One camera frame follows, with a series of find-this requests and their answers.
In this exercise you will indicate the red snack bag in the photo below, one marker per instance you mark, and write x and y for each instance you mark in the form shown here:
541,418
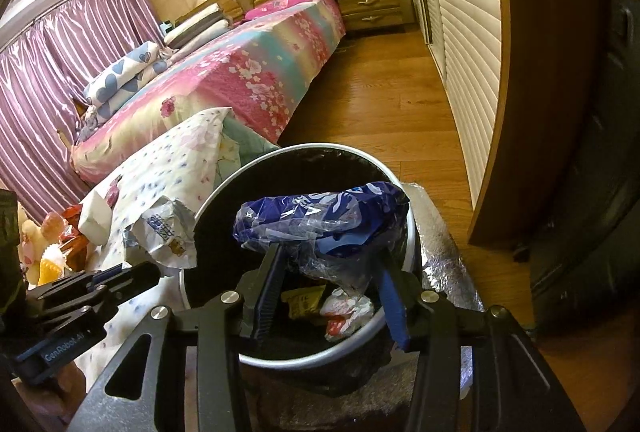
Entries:
73,243

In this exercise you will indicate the white wrapper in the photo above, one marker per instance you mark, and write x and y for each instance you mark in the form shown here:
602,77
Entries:
163,234

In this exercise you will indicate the white floral spotted blanket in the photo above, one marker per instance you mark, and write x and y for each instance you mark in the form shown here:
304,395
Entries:
185,164

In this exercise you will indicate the white foam fruit net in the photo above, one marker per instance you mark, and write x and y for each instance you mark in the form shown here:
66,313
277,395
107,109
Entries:
54,254

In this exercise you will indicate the louvered wardrobe doors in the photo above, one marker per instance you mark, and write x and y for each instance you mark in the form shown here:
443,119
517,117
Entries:
465,39

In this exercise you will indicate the striped stacked pillows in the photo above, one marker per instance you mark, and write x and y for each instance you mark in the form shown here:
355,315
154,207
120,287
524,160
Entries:
192,26

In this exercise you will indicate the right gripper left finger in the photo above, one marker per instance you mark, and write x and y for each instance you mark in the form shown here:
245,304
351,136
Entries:
143,387

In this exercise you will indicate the person's left hand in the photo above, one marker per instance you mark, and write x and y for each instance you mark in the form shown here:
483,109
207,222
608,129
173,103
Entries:
54,404

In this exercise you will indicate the white round trash bin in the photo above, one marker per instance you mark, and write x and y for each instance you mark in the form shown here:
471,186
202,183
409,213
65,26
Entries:
310,168

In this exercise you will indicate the white foam block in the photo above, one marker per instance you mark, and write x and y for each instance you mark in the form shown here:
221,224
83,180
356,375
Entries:
95,219

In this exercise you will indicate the pink pillow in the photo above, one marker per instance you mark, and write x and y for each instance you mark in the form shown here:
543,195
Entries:
270,7

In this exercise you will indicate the purple satin curtain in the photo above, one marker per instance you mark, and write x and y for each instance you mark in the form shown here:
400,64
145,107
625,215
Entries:
43,74

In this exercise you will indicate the yellow snack packet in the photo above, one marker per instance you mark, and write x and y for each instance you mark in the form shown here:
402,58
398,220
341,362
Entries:
303,302

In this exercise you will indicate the wooden nightstand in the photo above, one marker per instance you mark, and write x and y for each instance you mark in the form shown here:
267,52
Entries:
365,15

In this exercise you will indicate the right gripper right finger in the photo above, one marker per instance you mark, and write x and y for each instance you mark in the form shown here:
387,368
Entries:
513,387

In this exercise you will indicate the large bed colourful sheet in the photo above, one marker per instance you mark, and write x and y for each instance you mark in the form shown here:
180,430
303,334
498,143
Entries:
261,69

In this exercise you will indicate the blue heart folded quilt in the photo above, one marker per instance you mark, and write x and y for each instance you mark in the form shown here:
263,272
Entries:
123,79

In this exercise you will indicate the white red paper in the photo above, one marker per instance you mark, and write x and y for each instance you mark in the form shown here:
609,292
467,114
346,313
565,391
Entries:
345,314

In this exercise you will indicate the blue plastic wrapper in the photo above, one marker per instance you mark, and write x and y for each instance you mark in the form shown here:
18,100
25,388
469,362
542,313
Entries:
331,236

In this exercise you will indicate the pink drink pouch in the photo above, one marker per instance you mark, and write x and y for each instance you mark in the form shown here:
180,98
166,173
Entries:
112,193

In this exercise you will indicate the orange plush toy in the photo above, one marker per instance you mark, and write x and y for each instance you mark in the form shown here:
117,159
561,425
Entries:
53,225

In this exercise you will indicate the cream teddy bear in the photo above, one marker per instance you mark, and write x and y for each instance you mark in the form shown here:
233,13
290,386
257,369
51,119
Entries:
32,245

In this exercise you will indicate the yellow foam fruit net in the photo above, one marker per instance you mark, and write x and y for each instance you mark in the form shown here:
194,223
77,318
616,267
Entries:
50,270

